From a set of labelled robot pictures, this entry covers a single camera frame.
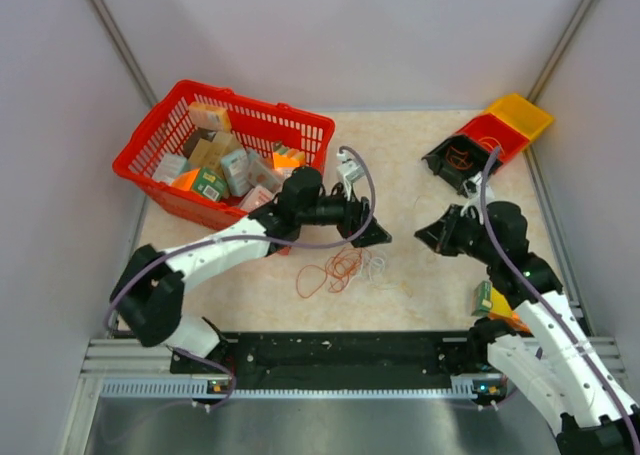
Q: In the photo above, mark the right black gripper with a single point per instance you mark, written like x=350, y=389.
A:
x=439, y=235

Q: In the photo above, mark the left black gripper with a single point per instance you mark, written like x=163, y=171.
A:
x=356, y=216

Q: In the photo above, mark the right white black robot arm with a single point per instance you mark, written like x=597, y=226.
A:
x=586, y=409

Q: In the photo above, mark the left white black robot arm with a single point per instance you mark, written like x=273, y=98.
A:
x=150, y=292

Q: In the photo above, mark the black plastic bin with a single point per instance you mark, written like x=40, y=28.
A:
x=456, y=159

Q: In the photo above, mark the green orange sponge pack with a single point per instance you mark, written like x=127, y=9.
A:
x=487, y=302

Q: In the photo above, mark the bright orange pack in basket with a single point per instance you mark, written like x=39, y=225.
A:
x=286, y=159

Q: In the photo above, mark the red plastic bin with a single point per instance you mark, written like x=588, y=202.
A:
x=490, y=132

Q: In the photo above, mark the pink white box in basket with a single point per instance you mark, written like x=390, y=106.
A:
x=255, y=198

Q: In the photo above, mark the yellow plastic bin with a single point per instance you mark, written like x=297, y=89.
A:
x=521, y=115

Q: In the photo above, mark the pale blue box in basket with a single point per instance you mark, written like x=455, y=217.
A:
x=235, y=167

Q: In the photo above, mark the green orange box in basket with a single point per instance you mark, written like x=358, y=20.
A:
x=203, y=182

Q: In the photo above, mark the tan box in basket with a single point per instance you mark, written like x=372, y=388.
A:
x=209, y=153

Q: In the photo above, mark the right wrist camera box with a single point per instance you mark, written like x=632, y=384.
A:
x=472, y=191

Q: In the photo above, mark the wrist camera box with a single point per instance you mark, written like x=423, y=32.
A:
x=348, y=171
x=472, y=191

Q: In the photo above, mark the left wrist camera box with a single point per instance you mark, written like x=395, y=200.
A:
x=348, y=171

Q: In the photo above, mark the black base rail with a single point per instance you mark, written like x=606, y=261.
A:
x=349, y=365

